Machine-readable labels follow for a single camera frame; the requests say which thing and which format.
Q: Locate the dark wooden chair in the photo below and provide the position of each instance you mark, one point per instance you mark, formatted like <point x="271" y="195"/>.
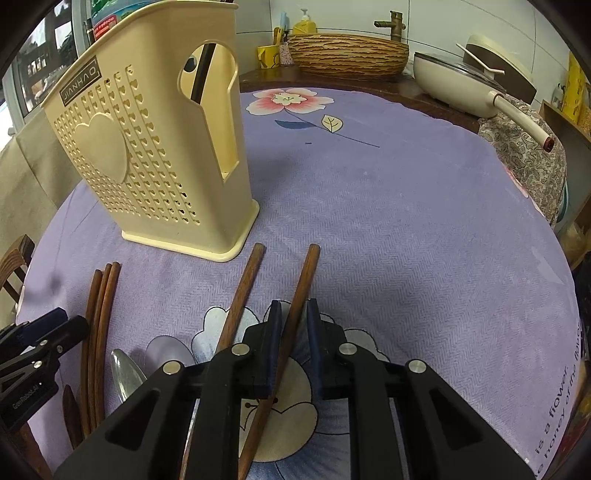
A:
<point x="14" y="267"/>

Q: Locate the metal spoon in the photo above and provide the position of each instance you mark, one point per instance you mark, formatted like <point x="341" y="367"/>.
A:
<point x="125" y="376"/>

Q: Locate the beige plastic utensil holder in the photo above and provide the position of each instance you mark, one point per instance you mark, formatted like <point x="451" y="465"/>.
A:
<point x="152" y="152"/>

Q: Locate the wooden shelf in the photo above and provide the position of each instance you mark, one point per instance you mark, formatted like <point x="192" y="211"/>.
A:
<point x="570" y="124"/>

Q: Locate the window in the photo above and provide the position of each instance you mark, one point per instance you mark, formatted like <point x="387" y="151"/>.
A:
<point x="41" y="60"/>

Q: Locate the brass faucet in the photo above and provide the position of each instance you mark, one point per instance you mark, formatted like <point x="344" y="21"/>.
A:
<point x="396" y="23"/>

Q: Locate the white spatula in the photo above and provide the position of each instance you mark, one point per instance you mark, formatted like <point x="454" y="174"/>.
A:
<point x="478" y="60"/>

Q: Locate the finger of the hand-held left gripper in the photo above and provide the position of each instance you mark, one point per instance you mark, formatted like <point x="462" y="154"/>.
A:
<point x="64" y="334"/>
<point x="44" y="323"/>

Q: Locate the brown and cream pot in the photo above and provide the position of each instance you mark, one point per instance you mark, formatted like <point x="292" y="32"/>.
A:
<point x="508" y="67"/>

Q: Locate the brown wooden chopstick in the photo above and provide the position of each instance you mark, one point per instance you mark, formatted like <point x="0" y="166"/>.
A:
<point x="302" y="286"/>
<point x="100" y="323"/>
<point x="90" y="332"/>
<point x="110" y="304"/>
<point x="240" y="295"/>

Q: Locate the purple floral tablecloth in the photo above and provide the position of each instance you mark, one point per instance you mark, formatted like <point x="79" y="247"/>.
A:
<point x="392" y="230"/>

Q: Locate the beige fabric cover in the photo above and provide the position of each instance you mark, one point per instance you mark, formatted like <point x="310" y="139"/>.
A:
<point x="32" y="184"/>

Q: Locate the cream frying pan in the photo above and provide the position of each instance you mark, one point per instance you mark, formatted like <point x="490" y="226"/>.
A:
<point x="443" y="85"/>

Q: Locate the yellow cup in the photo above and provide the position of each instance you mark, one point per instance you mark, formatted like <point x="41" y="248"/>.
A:
<point x="268" y="57"/>

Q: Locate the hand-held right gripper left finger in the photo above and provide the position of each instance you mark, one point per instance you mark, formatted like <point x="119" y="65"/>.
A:
<point x="272" y="350"/>

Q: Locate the wicker basin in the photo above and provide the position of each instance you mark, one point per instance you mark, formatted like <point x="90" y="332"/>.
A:
<point x="351" y="55"/>

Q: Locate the yellow soap dispenser bottle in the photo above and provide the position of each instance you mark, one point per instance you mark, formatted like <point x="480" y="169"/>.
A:
<point x="304" y="23"/>

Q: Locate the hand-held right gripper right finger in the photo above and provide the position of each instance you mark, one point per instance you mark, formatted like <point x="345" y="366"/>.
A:
<point x="315" y="350"/>

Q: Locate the floral patterned cup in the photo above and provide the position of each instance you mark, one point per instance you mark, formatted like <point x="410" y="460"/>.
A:
<point x="286" y="54"/>

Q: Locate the yellow package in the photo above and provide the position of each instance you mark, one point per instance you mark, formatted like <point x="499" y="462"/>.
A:
<point x="577" y="87"/>

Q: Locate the paisley patterned cloth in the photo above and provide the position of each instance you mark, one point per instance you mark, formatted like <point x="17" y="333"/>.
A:
<point x="531" y="152"/>

